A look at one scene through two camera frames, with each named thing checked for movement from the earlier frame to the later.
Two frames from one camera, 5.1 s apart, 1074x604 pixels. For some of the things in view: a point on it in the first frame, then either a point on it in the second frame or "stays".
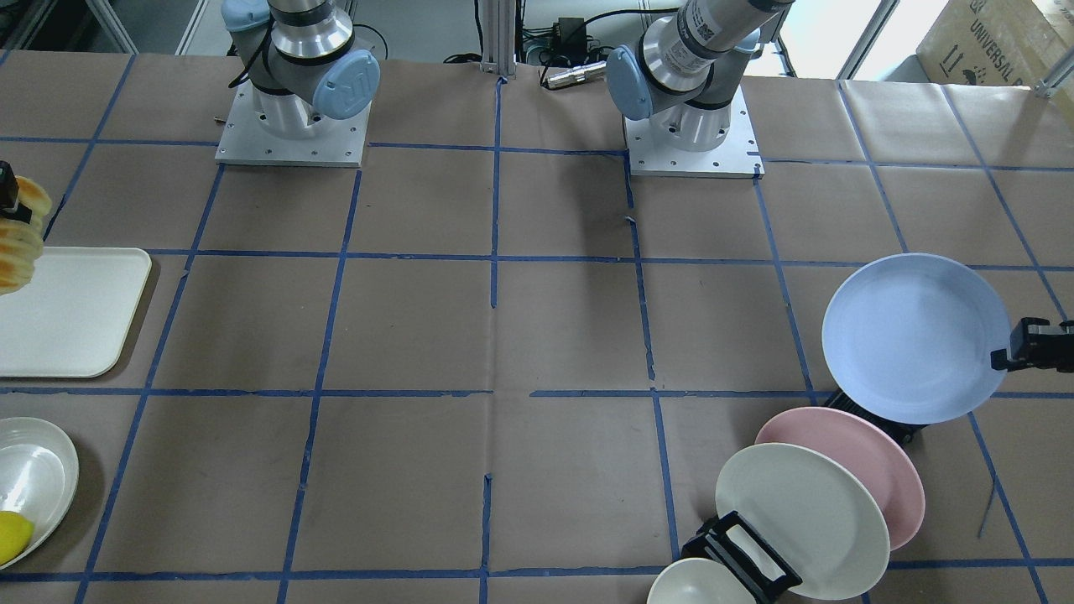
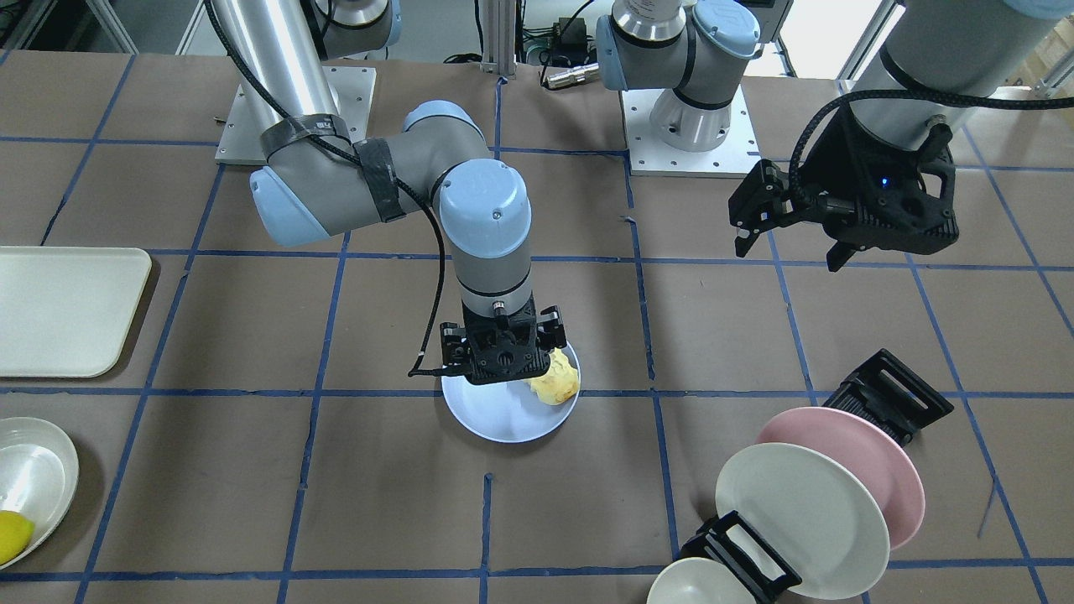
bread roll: [22, 243] -> [560, 382]
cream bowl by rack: [696, 580] stays
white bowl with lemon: [39, 471] stays
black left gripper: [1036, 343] -> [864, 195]
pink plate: [885, 470] stays
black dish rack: [727, 540] stays
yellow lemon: [16, 534] stays
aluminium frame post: [499, 38] stays
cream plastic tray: [73, 320] stays
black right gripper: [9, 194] -> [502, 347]
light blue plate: [908, 337] -> [503, 412]
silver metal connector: [574, 75] stays
